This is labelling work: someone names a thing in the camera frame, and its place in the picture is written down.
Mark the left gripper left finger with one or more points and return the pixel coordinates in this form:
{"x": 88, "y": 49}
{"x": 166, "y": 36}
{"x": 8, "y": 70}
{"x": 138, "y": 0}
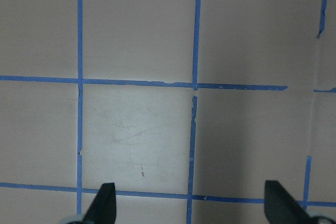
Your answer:
{"x": 103, "y": 208}

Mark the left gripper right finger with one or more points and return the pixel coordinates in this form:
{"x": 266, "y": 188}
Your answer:
{"x": 280, "y": 207}

